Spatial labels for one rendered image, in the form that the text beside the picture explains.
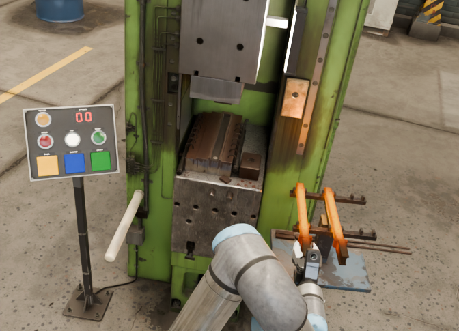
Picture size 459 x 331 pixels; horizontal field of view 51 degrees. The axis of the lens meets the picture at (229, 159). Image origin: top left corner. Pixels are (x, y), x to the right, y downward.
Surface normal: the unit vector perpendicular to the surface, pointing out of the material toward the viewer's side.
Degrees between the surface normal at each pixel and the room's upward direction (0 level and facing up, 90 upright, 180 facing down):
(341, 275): 0
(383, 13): 90
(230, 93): 90
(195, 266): 90
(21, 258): 0
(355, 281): 0
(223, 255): 63
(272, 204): 90
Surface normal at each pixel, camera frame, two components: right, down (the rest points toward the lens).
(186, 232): -0.13, 0.55
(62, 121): 0.31, 0.08
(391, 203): 0.11, -0.82
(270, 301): -0.11, 0.05
